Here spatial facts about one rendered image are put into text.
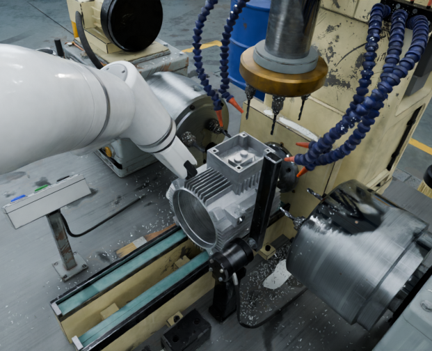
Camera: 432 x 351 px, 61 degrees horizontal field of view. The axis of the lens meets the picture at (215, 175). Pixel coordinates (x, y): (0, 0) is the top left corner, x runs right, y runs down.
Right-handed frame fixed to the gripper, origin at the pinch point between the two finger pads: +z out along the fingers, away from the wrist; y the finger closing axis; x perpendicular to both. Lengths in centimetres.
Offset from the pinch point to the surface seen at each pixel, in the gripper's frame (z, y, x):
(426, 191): 91, 30, 66
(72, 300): -0.2, 1.1, -36.8
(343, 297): 5.9, 40.4, 0.9
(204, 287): 20.6, 13.2, -17.5
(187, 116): 3.9, -14.7, 11.3
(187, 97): 1.6, -17.3, 15.0
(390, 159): 42, 23, 47
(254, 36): 116, -120, 115
